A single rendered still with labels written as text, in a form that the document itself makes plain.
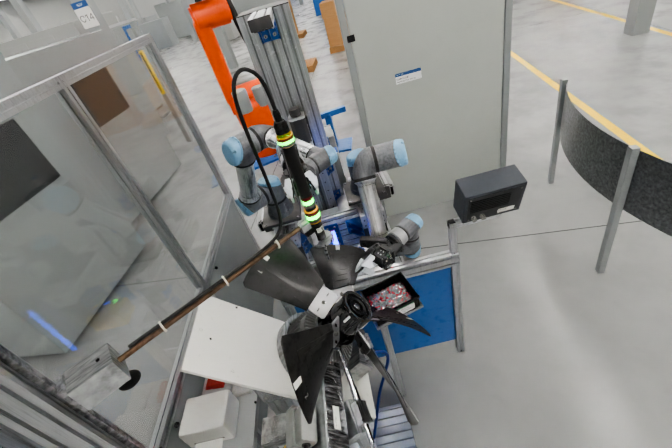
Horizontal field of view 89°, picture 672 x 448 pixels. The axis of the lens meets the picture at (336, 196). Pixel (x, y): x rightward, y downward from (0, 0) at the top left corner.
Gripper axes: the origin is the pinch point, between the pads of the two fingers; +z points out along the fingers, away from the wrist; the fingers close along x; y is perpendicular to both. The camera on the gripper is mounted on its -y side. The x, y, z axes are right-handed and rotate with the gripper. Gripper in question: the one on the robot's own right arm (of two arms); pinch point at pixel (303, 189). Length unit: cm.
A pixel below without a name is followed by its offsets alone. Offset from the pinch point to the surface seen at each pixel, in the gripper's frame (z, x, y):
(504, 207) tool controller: -20, -80, 56
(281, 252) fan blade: -9.0, 13.7, 25.6
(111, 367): 26, 51, 9
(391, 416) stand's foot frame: -5, -3, 158
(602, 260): -36, -169, 153
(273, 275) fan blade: -2.9, 18.3, 28.2
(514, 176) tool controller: -20, -84, 42
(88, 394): 29, 57, 11
